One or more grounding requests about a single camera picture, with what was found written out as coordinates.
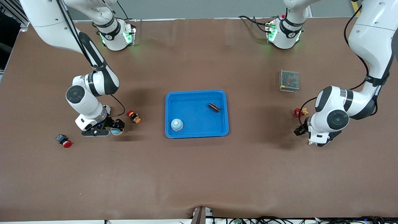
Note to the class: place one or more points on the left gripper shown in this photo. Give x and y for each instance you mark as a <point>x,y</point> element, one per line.
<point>303,127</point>

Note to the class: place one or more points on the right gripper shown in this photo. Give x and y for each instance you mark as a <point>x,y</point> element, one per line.
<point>111,122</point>

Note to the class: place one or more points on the blue service bell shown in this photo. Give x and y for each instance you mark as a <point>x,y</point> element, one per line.
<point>176,124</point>
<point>116,132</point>

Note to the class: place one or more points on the dark cylindrical electrolytic capacitor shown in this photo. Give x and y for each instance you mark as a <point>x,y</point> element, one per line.
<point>214,107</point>

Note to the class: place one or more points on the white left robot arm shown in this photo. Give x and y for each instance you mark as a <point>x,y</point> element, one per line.
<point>370,37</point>

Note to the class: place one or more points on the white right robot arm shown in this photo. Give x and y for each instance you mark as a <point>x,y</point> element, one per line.
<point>84,99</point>

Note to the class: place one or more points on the blue plastic tray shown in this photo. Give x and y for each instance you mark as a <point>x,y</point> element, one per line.
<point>196,124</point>

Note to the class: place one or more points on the brass valve red handwheel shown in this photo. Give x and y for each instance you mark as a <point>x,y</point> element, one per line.
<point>298,113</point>

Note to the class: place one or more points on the red orange push button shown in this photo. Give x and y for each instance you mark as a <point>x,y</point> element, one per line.
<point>133,116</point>

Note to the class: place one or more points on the metal mesh power supply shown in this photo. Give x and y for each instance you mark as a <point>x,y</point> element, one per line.
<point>289,80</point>

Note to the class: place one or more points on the red mushroom button dark body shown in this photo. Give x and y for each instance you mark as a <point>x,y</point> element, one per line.
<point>63,140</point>

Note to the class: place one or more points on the small green circuit board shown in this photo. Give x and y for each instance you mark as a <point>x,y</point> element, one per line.
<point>238,221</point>

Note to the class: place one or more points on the brown table edge bracket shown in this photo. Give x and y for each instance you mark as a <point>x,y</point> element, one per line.
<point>200,216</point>

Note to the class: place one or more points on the aluminium frame post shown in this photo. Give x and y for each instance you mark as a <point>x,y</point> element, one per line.
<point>14,14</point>

